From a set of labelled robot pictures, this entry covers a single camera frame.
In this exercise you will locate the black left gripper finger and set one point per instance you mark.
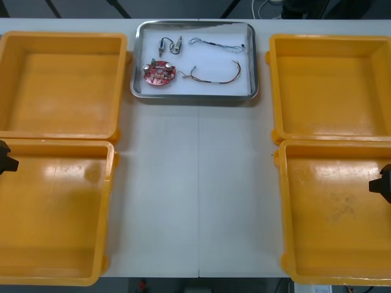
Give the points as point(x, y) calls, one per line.
point(9, 164)
point(4, 147)

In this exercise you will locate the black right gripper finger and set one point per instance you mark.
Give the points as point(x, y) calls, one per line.
point(386, 171)
point(382, 186)

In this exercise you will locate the metal solenoid with blue label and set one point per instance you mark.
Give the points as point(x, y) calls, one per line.
point(161, 47)

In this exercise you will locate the yellow-orange plastic bin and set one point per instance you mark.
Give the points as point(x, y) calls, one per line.
point(330, 88)
point(55, 213)
point(67, 88)
point(330, 219)

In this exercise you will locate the round red circuit board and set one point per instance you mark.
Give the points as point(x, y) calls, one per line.
point(159, 73)

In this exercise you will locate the steel tray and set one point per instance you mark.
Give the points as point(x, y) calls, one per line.
point(195, 96)

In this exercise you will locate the metal solenoid with white label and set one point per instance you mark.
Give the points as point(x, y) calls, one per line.
point(177, 44)

